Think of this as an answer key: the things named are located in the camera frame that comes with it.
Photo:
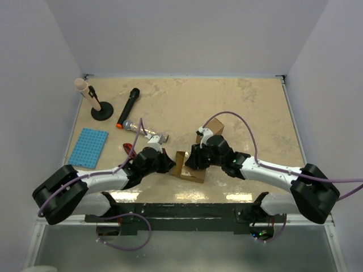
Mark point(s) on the small cardboard box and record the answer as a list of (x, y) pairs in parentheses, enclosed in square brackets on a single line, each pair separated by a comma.
[(215, 126)]

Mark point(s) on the red black utility knife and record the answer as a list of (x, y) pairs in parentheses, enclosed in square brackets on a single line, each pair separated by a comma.
[(127, 148)]

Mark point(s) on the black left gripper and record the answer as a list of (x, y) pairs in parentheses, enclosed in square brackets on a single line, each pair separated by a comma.
[(167, 162)]

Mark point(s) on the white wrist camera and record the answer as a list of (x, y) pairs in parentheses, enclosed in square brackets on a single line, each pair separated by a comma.
[(155, 141), (203, 134)]

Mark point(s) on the blue studded building plate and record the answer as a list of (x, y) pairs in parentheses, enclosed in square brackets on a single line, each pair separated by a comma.
[(88, 148)]

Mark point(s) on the beige microphone on stand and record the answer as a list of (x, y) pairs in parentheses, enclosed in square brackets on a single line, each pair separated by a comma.
[(82, 86)]

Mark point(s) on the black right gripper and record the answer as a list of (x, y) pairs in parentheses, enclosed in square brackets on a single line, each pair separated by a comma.
[(195, 159)]

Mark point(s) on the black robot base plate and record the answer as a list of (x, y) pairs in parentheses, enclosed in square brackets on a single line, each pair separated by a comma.
[(238, 218)]

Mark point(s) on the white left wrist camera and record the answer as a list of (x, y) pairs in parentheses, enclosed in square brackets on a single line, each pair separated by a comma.
[(155, 141)]

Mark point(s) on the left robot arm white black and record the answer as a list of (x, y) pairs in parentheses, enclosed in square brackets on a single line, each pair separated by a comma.
[(59, 195)]

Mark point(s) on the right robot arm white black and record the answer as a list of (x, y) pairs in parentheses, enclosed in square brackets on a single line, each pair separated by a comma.
[(307, 191)]

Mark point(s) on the black microphone orange end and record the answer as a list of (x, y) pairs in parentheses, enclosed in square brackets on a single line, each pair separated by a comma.
[(133, 97)]

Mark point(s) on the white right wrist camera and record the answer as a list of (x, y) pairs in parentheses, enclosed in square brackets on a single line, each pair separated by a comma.
[(203, 134)]

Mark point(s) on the taped cardboard box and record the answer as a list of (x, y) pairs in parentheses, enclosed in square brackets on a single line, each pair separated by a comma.
[(181, 171)]

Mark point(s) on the silver glitter microphone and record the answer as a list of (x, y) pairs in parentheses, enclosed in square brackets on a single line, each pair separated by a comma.
[(145, 131)]

